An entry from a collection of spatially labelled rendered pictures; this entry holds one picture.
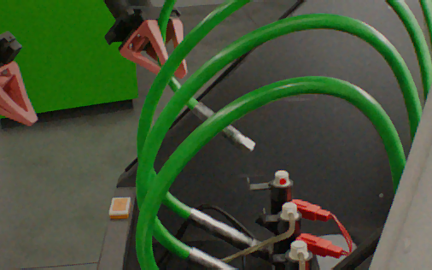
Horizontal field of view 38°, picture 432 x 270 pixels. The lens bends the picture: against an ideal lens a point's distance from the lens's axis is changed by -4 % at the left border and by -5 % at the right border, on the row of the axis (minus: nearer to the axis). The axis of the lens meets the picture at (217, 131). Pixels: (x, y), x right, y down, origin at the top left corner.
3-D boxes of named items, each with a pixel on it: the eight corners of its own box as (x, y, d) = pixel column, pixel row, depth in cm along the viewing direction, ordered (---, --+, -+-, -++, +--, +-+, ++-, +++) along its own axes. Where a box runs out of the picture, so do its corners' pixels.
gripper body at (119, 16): (183, 16, 91) (158, -21, 93) (133, 15, 83) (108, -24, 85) (159, 45, 95) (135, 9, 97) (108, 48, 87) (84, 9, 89)
